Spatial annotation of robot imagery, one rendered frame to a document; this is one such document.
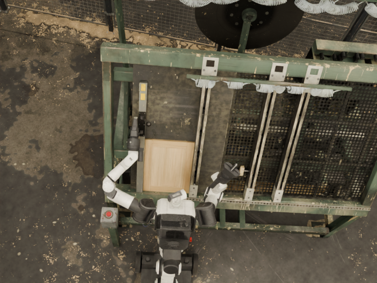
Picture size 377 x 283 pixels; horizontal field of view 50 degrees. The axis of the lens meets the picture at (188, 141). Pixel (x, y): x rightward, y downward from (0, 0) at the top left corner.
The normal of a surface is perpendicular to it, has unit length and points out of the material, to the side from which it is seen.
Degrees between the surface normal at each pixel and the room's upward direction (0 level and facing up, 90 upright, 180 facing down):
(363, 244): 0
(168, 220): 23
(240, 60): 60
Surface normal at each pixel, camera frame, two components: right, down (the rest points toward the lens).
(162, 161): 0.03, 0.53
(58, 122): 0.09, -0.47
